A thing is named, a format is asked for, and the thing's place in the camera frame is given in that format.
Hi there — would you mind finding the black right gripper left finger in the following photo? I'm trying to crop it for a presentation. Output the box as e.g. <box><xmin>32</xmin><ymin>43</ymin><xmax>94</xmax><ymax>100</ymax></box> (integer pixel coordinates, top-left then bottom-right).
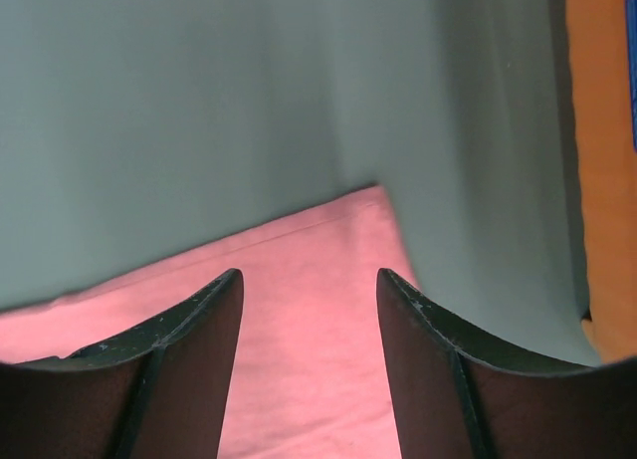
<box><xmin>1</xmin><ymin>269</ymin><xmax>244</xmax><ymax>458</ymax></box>

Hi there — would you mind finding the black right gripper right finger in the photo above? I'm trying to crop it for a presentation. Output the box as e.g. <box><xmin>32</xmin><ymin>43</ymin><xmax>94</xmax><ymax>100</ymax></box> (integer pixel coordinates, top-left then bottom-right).
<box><xmin>376</xmin><ymin>269</ymin><xmax>636</xmax><ymax>458</ymax></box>

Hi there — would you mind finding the salmon pink t shirt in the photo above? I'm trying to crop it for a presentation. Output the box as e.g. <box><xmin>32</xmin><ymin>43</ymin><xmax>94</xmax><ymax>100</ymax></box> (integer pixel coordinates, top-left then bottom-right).
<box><xmin>1</xmin><ymin>186</ymin><xmax>408</xmax><ymax>458</ymax></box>

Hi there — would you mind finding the orange plastic basket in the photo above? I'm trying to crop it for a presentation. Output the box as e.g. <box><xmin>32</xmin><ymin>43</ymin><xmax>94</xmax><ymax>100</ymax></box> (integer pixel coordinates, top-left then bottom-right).
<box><xmin>565</xmin><ymin>0</ymin><xmax>636</xmax><ymax>362</ymax></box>

